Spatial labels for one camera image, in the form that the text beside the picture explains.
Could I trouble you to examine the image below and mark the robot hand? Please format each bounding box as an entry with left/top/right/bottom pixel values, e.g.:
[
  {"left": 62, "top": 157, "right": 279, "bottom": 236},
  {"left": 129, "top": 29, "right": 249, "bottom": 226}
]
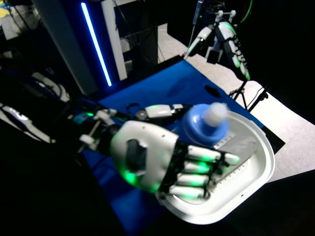
[
  {"left": 109, "top": 103, "right": 241, "bottom": 201},
  {"left": 184, "top": 21, "right": 252, "bottom": 82}
]

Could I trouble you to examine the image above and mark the blue frosted water bottle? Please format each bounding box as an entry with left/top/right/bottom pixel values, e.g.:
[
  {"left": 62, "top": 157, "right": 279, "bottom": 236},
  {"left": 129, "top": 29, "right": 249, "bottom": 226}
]
[{"left": 181, "top": 102, "right": 231, "bottom": 149}]

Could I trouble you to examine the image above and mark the black tripod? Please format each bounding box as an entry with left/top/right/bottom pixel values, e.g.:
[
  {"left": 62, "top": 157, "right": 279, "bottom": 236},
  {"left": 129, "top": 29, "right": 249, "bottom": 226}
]
[{"left": 228, "top": 80, "right": 270, "bottom": 111}]

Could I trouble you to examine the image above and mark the small black flat object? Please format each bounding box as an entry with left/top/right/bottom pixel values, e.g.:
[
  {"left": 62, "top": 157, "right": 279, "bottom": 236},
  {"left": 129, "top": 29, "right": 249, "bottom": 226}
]
[{"left": 204, "top": 84, "right": 221, "bottom": 98}]

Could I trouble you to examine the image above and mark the blue table cloth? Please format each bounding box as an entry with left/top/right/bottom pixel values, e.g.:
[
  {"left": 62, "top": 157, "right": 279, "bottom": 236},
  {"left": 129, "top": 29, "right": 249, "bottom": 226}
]
[{"left": 82, "top": 59, "right": 265, "bottom": 236}]

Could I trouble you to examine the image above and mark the white perforated oval basket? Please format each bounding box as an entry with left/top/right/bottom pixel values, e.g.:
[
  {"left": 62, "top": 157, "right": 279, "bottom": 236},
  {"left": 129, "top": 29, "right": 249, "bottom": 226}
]
[{"left": 155, "top": 110, "right": 276, "bottom": 226}]

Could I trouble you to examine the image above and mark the white column with blue light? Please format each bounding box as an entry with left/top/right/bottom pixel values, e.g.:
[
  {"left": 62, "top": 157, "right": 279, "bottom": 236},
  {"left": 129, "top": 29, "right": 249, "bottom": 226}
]
[{"left": 31, "top": 0, "right": 128, "bottom": 95}]

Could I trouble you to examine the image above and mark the green cable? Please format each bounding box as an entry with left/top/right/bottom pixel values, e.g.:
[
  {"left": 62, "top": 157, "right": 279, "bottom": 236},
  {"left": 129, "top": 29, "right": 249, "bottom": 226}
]
[{"left": 240, "top": 0, "right": 254, "bottom": 23}]

